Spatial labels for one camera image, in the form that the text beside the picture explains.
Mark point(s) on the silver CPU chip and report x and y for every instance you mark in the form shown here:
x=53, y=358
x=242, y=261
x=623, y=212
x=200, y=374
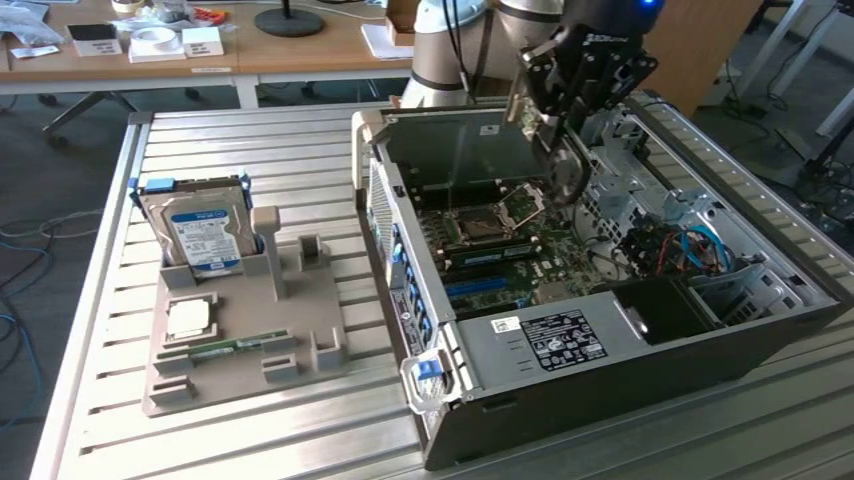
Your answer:
x=188, y=322

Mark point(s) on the CPU socket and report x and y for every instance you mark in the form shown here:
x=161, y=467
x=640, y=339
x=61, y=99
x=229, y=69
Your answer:
x=476, y=227

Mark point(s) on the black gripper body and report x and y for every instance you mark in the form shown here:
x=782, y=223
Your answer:
x=607, y=25

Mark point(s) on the graphics card with metal bracket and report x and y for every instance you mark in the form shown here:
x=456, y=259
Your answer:
x=569, y=175

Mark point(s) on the metal socket cover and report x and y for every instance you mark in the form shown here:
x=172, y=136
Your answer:
x=523, y=205

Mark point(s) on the flat white box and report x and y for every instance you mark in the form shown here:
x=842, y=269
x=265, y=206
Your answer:
x=156, y=56

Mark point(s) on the clear plastic bag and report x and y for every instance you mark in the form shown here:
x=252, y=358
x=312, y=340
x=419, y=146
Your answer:
x=26, y=25

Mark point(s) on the silver metal disk bay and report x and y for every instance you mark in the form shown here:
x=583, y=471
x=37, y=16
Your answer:
x=754, y=295
x=620, y=195

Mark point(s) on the green loose RAM stick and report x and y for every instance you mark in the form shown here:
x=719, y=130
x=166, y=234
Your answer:
x=233, y=345

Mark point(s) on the installed RAM stick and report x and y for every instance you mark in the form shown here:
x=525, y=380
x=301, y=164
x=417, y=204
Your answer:
x=489, y=255

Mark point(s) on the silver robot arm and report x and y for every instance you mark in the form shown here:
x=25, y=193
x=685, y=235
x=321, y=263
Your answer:
x=453, y=45

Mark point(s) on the green motherboard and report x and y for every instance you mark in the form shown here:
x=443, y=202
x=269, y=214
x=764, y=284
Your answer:
x=553, y=260

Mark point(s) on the white desk frame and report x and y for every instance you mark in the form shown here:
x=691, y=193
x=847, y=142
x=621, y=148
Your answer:
x=767, y=45

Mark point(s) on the brown cardboard box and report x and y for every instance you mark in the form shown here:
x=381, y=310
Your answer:
x=400, y=20

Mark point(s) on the white tape roll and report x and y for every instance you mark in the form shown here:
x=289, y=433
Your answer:
x=154, y=46

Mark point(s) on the wooden cabinet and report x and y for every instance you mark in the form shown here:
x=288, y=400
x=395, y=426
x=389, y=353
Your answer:
x=700, y=50

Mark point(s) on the white paper stack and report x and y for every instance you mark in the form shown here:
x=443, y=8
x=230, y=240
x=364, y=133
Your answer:
x=383, y=47

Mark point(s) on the blue expansion slot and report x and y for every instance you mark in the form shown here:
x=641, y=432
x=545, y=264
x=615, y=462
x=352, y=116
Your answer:
x=476, y=287

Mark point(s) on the white paper tag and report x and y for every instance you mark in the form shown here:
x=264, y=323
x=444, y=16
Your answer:
x=33, y=52

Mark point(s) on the black round lamp base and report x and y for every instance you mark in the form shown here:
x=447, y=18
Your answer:
x=289, y=24

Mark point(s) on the black open PC case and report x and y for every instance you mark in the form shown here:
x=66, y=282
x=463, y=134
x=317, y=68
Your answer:
x=600, y=415

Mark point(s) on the orange red small parts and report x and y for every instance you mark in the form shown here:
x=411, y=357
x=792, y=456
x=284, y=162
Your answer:
x=209, y=16

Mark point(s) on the wooden desk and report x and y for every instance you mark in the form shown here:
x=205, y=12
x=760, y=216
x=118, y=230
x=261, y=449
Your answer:
x=80, y=67

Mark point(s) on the beige masking tape roll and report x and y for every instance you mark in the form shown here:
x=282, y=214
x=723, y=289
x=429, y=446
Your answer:
x=126, y=9

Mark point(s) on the grey power supply unit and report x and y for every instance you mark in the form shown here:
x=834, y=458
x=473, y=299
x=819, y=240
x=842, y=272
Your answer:
x=493, y=360

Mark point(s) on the grey parts rack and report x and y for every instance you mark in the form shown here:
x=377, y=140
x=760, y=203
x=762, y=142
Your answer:
x=253, y=310

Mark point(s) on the white box with black top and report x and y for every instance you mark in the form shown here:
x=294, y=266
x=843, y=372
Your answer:
x=93, y=47

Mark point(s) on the hard disk with blue caddy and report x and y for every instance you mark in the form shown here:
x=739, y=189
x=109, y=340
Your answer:
x=200, y=235

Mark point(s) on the plain white box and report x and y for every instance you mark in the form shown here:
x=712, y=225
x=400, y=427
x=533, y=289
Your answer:
x=200, y=37

